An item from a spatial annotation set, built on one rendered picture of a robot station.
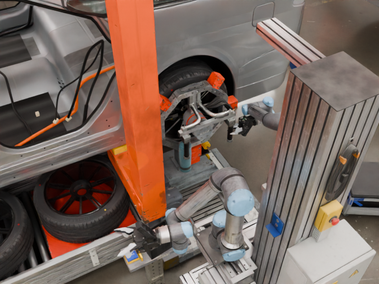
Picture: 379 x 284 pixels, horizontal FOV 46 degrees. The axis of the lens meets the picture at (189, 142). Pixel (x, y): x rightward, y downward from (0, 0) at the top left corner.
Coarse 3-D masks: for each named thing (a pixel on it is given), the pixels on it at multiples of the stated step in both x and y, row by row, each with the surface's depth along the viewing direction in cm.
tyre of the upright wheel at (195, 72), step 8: (176, 64) 300; (184, 64) 300; (192, 64) 302; (200, 64) 307; (168, 72) 296; (176, 72) 294; (184, 72) 294; (192, 72) 294; (200, 72) 297; (208, 72) 301; (160, 80) 295; (168, 80) 293; (176, 80) 290; (184, 80) 292; (192, 80) 295; (200, 80) 299; (160, 88) 292; (168, 88) 290; (176, 88) 293; (224, 88) 316; (168, 96) 294; (192, 136) 334
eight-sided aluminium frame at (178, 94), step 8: (184, 88) 291; (192, 88) 295; (200, 88) 292; (208, 88) 295; (176, 96) 288; (184, 96) 289; (224, 96) 309; (176, 104) 291; (160, 112) 295; (168, 112) 292; (216, 128) 328; (168, 144) 313; (176, 144) 318; (192, 144) 327
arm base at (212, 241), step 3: (210, 234) 242; (210, 237) 241; (213, 237) 238; (210, 240) 241; (213, 240) 239; (216, 240) 237; (210, 243) 242; (213, 243) 240; (216, 243) 238; (210, 246) 243; (213, 246) 240; (216, 246) 239; (213, 249) 242; (216, 249) 240; (219, 249) 239
